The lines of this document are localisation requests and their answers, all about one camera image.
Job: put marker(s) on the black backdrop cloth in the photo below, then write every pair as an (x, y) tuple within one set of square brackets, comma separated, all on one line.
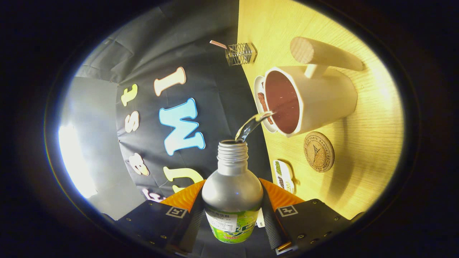
[(200, 82)]

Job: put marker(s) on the silver bottle with green label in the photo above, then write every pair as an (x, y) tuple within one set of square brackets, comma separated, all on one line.
[(232, 193)]

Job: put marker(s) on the white round plate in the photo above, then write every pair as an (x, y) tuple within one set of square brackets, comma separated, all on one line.
[(259, 86)]

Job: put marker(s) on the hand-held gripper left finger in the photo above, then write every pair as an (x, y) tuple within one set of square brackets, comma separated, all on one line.
[(193, 229)]

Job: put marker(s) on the cream toaster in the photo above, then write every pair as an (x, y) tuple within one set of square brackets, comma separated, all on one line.
[(260, 219)]

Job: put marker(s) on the wooden table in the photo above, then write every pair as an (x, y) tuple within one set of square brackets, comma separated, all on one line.
[(362, 118)]

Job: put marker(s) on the white divided bean dish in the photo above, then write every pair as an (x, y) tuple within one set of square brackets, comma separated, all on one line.
[(283, 176)]

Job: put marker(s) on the clear juice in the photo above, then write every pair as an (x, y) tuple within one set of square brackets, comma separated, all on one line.
[(251, 125)]

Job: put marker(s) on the striped straw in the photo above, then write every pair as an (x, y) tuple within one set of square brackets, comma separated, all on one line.
[(218, 44)]

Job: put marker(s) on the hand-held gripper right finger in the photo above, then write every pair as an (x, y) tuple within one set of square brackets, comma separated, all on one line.
[(272, 225)]

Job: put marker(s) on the round cork coaster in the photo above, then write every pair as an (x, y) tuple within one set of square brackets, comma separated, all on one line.
[(318, 152)]

